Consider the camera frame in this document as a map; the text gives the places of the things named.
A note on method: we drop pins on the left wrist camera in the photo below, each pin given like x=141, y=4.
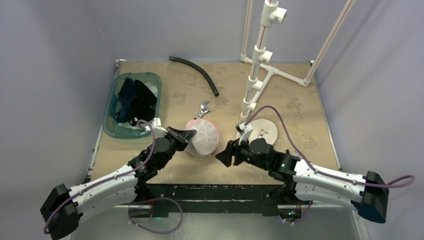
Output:
x=157, y=128

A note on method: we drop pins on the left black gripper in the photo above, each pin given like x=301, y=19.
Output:
x=184, y=136

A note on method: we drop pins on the white cloth garment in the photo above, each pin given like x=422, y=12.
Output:
x=127, y=125

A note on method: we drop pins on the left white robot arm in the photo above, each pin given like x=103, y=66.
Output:
x=67, y=207

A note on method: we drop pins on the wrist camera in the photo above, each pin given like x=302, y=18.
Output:
x=157, y=128
x=245, y=130

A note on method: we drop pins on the black bra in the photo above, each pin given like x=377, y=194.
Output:
x=143, y=105

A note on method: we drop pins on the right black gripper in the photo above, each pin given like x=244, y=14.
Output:
x=236, y=151

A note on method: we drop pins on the red handled adjustable wrench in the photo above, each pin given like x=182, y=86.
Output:
x=203, y=109

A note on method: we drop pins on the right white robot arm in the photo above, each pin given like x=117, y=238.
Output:
x=365, y=194

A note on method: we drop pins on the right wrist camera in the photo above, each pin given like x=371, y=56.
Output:
x=245, y=130

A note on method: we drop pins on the white PVC pipe rack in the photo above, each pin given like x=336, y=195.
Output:
x=261, y=71

